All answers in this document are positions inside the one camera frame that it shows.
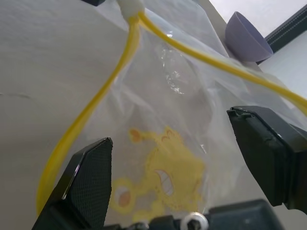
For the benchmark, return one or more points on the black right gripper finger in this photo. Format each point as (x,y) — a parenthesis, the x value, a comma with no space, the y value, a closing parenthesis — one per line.
(84,189)
(268,153)

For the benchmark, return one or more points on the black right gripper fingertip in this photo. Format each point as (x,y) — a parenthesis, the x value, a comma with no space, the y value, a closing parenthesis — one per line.
(93,2)

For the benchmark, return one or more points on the clear yellow-zipper plastic bag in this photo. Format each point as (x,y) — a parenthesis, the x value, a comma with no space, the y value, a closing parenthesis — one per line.
(168,124)

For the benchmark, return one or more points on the purple plastic bowl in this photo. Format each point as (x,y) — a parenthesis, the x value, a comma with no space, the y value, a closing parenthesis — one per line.
(247,39)

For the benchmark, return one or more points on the black stitched-edge mat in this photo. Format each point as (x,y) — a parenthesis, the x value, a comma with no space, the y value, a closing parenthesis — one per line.
(286,30)

